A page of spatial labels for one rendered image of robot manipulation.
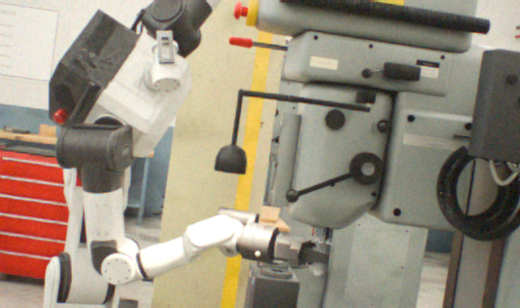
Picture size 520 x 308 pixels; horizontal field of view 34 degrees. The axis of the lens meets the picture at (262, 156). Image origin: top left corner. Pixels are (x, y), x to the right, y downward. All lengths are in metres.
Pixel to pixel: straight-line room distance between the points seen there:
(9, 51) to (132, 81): 9.05
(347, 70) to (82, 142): 0.61
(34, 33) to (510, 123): 9.67
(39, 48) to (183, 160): 7.51
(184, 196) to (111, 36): 1.64
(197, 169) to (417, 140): 1.89
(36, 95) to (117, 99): 9.01
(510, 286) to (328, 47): 0.65
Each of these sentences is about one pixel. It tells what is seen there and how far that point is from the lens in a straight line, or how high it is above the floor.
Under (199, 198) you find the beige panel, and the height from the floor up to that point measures 1.14.
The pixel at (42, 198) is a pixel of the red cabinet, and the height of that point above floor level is 0.68.
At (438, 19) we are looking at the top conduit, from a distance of 1.82.
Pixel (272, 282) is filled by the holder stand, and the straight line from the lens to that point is 2.28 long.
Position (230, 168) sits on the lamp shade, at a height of 1.41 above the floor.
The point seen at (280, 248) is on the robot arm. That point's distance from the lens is 1.93.
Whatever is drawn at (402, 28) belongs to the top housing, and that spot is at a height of 1.76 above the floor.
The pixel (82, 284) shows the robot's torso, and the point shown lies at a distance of 2.36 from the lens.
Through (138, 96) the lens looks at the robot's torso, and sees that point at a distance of 2.02.
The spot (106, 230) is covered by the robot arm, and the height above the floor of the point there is 1.22.
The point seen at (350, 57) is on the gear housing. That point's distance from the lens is 1.81.
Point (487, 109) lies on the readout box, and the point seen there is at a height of 1.61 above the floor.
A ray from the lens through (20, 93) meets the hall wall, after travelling 11.03.
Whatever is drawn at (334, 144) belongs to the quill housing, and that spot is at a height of 1.50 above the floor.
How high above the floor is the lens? 1.54
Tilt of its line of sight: 3 degrees down
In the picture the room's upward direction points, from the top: 8 degrees clockwise
